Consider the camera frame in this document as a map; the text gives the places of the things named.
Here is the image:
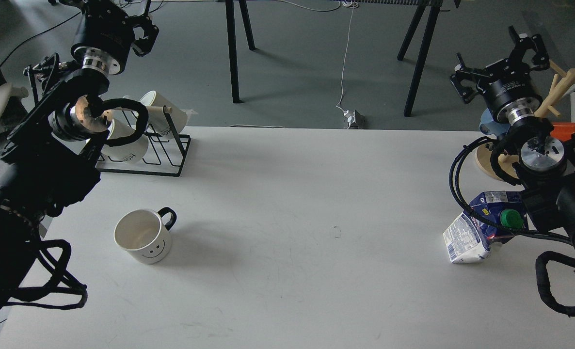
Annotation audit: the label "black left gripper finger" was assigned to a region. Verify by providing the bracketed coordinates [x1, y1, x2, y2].
[131, 14, 159, 57]

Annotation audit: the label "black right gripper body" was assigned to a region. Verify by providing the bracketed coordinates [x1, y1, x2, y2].
[477, 59, 543, 123]

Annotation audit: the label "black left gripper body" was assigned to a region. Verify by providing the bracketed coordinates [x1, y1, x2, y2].
[71, 0, 140, 76]

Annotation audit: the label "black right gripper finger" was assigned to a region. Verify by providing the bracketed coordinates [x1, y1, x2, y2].
[450, 52, 487, 104]
[507, 26, 550, 73]

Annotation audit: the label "blue white milk carton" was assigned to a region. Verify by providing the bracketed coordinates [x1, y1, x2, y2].
[443, 191, 528, 264]

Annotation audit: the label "white smiley face mug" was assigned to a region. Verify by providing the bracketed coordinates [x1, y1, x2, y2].
[114, 207, 177, 265]

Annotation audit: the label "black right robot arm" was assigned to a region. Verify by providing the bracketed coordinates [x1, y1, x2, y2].
[449, 26, 575, 317]

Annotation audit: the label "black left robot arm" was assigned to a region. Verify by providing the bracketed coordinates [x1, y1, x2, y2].
[0, 0, 159, 310]

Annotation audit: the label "blue mug on tree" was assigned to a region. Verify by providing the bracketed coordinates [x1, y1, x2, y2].
[479, 108, 511, 140]

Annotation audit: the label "orange mug on tree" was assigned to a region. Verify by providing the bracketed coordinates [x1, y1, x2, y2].
[550, 122, 575, 142]

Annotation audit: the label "black table legs right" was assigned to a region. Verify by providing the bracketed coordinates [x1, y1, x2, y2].
[397, 0, 443, 117]

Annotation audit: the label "black table legs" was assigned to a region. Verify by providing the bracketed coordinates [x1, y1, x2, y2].
[224, 0, 256, 104]
[397, 0, 443, 117]

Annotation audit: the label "white mug rear on rack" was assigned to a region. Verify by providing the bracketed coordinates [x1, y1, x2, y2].
[139, 90, 189, 139]

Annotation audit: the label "white mug on rack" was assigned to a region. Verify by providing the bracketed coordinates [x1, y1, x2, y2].
[139, 90, 189, 139]
[101, 119, 149, 164]

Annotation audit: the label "wooden mug tree stand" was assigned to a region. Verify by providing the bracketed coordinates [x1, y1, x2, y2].
[475, 60, 575, 181]

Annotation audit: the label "black table legs left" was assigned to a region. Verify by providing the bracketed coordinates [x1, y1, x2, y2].
[224, 0, 256, 104]

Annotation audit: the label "white mug front on rack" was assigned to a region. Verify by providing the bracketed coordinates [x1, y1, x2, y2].
[101, 119, 149, 164]

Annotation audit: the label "grey power plug adapter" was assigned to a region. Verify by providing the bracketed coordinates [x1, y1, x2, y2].
[344, 110, 365, 129]

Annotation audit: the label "grey office chair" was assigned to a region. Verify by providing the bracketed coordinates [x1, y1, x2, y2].
[0, 82, 29, 137]

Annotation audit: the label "black floor cable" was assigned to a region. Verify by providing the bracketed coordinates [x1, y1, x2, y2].
[0, 12, 82, 68]

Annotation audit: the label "black wire mug rack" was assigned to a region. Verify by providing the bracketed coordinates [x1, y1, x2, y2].
[96, 123, 192, 177]

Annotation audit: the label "white power cable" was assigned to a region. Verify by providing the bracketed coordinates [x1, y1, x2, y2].
[268, 0, 361, 114]

